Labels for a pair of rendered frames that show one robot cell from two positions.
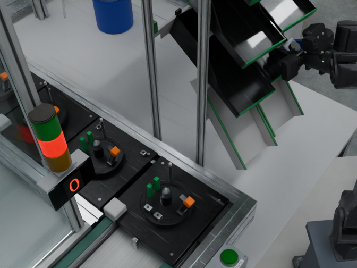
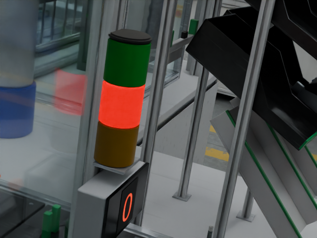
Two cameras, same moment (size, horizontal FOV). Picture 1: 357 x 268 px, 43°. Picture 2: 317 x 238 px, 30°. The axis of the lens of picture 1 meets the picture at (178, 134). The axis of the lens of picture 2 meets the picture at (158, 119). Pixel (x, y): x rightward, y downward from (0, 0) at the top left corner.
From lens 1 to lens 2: 0.64 m
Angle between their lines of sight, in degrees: 34
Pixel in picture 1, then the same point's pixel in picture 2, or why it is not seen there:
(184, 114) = (149, 218)
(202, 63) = (257, 66)
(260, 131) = (294, 203)
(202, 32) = (266, 15)
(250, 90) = (297, 123)
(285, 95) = (301, 166)
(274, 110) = not seen: hidden behind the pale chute
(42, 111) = (131, 33)
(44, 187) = (96, 192)
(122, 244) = not seen: outside the picture
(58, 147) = (139, 107)
